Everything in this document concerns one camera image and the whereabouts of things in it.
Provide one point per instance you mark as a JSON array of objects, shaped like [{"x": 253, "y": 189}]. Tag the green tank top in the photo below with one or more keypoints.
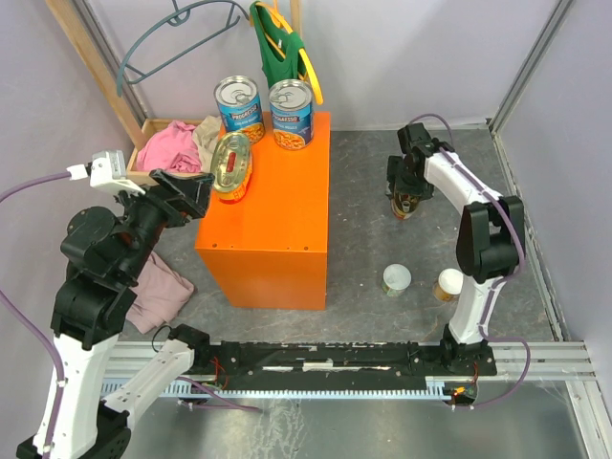
[{"x": 279, "y": 49}]

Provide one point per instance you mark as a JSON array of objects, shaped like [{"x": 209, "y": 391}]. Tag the yellow plastic hanger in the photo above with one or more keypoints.
[{"x": 311, "y": 77}]

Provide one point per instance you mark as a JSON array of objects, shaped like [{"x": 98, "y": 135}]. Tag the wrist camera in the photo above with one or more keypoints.
[
  {"x": 106, "y": 172},
  {"x": 411, "y": 135}
]

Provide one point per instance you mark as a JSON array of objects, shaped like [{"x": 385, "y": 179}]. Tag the wooden tray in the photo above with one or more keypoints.
[{"x": 149, "y": 128}]

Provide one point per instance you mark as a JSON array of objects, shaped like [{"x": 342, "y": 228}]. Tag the can with white lid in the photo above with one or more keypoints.
[{"x": 396, "y": 278}]

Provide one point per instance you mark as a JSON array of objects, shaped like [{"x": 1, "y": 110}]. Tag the wooden upright behind shirt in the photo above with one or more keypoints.
[{"x": 296, "y": 15}]

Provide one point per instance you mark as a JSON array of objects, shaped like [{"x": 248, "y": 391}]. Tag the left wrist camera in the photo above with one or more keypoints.
[{"x": 106, "y": 172}]

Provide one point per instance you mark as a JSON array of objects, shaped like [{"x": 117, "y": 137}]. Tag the mauve cloth on floor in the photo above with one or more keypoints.
[{"x": 161, "y": 293}]

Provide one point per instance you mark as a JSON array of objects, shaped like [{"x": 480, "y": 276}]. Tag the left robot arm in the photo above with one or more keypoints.
[{"x": 106, "y": 254}]

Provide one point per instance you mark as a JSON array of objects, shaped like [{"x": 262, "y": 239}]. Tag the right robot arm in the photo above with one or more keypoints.
[{"x": 489, "y": 247}]

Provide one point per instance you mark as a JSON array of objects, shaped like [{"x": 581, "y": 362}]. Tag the blue soup can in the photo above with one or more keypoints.
[{"x": 239, "y": 104}]

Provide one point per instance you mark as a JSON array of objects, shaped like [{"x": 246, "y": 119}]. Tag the orange box counter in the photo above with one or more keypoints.
[{"x": 269, "y": 250}]

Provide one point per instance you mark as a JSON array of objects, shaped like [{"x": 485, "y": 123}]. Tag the beige cloth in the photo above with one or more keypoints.
[{"x": 205, "y": 136}]

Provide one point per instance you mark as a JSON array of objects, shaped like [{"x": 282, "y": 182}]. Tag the pink cloth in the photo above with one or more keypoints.
[{"x": 171, "y": 149}]

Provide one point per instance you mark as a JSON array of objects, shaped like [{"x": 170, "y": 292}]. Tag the small can white lid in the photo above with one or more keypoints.
[{"x": 448, "y": 285}]

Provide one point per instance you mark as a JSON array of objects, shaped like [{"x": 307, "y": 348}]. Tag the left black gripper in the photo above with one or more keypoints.
[{"x": 183, "y": 196}]

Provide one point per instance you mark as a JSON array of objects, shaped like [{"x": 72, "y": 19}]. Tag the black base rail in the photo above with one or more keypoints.
[{"x": 320, "y": 366}]

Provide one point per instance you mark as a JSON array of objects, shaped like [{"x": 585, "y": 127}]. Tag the wooden post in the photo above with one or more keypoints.
[{"x": 75, "y": 28}]

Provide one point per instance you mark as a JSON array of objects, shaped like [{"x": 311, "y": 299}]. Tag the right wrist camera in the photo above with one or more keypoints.
[{"x": 411, "y": 135}]

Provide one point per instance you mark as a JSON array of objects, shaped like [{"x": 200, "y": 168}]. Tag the teal plastic hanger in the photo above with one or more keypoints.
[{"x": 192, "y": 42}]

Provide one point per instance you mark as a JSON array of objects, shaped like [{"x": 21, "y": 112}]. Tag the aluminium corner profile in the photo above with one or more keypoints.
[{"x": 529, "y": 65}]

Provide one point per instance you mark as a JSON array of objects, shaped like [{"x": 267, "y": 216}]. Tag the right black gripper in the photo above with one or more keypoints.
[{"x": 395, "y": 164}]

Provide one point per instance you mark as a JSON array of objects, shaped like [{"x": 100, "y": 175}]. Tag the oval red sardine tin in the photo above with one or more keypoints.
[{"x": 231, "y": 166}]

